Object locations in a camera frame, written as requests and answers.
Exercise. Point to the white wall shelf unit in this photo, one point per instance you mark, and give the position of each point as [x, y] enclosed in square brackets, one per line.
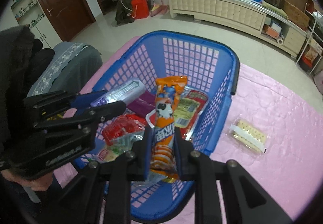
[27, 12]

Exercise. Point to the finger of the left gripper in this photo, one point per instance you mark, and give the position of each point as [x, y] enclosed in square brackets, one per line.
[47, 105]
[87, 119]

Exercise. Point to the green folded cloth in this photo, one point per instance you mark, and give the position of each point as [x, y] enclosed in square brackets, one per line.
[275, 9]

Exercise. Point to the dark bag on floor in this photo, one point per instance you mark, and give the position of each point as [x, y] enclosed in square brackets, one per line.
[124, 12]

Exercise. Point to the pink broom and dustpan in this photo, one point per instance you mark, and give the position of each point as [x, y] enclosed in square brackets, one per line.
[159, 8]

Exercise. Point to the purple snack packet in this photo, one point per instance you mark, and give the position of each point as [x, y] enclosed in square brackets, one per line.
[143, 104]

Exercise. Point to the blue silver snack roll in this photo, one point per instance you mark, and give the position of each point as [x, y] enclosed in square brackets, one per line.
[127, 92]

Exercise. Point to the large red yellow snack bag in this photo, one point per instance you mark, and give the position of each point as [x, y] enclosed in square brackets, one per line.
[191, 105]

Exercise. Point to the white metal shelf rack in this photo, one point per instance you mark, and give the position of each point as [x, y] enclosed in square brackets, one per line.
[311, 53]

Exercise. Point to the cardboard box on cabinet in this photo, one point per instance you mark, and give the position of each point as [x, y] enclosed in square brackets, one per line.
[296, 16]

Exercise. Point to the orange cartoon snack bar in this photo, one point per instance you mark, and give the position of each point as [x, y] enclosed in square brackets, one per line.
[162, 157]

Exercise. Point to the green white snack pack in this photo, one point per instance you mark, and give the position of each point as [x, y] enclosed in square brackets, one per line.
[108, 153]

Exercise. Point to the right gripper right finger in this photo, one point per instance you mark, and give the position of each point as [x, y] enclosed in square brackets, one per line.
[223, 191]

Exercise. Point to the person's left hand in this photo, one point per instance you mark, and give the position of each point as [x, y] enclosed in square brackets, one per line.
[41, 184]

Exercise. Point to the teal clear snack bag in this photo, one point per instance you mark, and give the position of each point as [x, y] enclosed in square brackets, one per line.
[124, 143]

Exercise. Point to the small red snack packet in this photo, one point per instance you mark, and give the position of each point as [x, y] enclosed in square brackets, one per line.
[122, 125]

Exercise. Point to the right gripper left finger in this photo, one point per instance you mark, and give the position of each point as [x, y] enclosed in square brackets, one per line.
[100, 193]

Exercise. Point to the red bag on floor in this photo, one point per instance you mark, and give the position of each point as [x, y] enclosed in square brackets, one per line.
[139, 9]

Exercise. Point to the cracker pack clear wrap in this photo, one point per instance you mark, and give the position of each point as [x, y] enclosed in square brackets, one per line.
[249, 135]

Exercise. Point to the cream tv cabinet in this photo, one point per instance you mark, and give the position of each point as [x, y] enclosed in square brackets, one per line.
[248, 17]

